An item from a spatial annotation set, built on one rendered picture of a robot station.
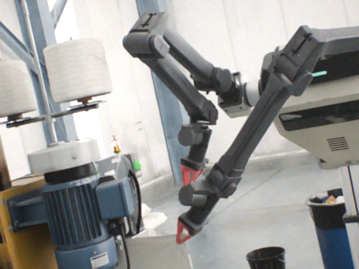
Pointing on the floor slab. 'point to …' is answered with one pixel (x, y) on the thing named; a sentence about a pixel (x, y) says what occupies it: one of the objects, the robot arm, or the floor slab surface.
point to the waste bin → (330, 229)
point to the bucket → (267, 258)
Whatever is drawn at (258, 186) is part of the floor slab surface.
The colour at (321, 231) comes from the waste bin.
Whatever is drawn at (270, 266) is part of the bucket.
